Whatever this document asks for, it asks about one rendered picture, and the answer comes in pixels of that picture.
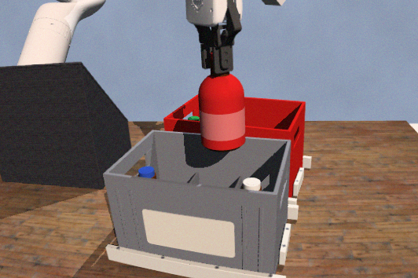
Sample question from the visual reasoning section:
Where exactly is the grey plastic crate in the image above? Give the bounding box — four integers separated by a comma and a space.
103, 130, 292, 275

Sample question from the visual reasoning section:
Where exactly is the green bottle with light green label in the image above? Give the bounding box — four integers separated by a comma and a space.
188, 116, 200, 121

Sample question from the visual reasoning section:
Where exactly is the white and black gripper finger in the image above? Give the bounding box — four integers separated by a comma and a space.
212, 0, 242, 74
194, 24, 215, 69

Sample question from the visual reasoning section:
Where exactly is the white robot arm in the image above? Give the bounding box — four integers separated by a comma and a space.
17, 0, 106, 65

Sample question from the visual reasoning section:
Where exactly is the red bottle with pink label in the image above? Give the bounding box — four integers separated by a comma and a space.
198, 52, 245, 152

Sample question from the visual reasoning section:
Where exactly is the red crate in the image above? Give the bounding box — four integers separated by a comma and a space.
163, 94, 306, 198

